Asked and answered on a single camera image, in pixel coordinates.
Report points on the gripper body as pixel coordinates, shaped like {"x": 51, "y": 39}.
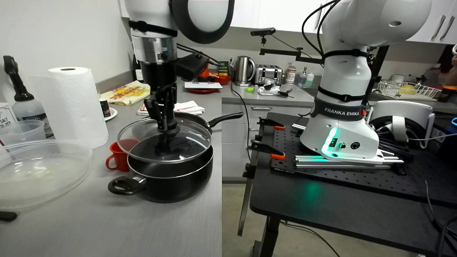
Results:
{"x": 157, "y": 75}

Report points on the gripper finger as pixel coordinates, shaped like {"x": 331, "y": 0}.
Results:
{"x": 157, "y": 107}
{"x": 172, "y": 103}

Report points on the glass pot lid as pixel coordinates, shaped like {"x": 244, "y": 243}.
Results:
{"x": 185, "y": 141}

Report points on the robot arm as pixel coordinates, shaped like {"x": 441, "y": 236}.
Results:
{"x": 344, "y": 78}

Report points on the dark cup with orange lid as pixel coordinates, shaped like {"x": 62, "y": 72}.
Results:
{"x": 447, "y": 94}

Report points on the white red-striped dish towel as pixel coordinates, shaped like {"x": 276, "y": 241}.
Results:
{"x": 189, "y": 106}

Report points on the red plate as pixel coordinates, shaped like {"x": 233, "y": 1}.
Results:
{"x": 201, "y": 91}

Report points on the yellow printed bag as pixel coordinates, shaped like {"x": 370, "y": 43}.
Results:
{"x": 125, "y": 92}

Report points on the white cutting board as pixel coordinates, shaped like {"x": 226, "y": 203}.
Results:
{"x": 203, "y": 85}

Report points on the small white plate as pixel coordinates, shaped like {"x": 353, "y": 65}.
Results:
{"x": 113, "y": 114}

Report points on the small dark can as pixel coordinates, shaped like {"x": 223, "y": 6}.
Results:
{"x": 105, "y": 107}

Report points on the black frying pan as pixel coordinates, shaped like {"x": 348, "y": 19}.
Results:
{"x": 223, "y": 118}

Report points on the red bowl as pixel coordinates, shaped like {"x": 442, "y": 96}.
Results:
{"x": 223, "y": 79}

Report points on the red mug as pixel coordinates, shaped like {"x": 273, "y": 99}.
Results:
{"x": 119, "y": 157}

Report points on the black cooking pot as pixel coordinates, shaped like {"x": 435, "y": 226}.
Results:
{"x": 171, "y": 182}

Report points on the steel electric kettle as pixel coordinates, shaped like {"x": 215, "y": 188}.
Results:
{"x": 242, "y": 71}

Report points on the green sponge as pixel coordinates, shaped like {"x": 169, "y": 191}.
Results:
{"x": 249, "y": 89}

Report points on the paper towel roll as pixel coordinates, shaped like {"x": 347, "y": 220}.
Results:
{"x": 71, "y": 103}

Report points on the white crumpled cloth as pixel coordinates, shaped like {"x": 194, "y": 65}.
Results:
{"x": 267, "y": 91}

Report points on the black clamp with orange grip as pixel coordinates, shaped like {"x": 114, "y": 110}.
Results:
{"x": 264, "y": 147}
{"x": 269, "y": 123}

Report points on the steel toaster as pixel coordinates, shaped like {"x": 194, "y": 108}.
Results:
{"x": 267, "y": 75}

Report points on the white bottle with red label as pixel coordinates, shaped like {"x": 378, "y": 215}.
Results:
{"x": 291, "y": 75}

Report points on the spray bottle with black trigger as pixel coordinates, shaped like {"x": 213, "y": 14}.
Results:
{"x": 25, "y": 103}

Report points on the clear soap dispenser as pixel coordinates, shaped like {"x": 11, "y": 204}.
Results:
{"x": 302, "y": 79}

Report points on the large clear plastic bowl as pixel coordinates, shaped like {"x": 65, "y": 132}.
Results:
{"x": 39, "y": 175}

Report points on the clear plastic measuring cup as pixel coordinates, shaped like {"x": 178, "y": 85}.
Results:
{"x": 21, "y": 131}

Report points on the pale green bottle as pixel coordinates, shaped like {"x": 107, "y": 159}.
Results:
{"x": 310, "y": 80}

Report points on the white salt box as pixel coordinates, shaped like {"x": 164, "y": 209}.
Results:
{"x": 6, "y": 114}

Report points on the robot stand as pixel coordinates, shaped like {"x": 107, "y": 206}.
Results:
{"x": 339, "y": 200}

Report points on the white headset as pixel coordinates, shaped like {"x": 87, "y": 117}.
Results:
{"x": 403, "y": 110}

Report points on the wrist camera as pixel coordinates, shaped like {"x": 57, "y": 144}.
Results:
{"x": 192, "y": 66}

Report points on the camera on mount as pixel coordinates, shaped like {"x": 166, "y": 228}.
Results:
{"x": 285, "y": 53}

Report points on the white wall cabinets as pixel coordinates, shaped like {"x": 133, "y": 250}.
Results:
{"x": 282, "y": 14}

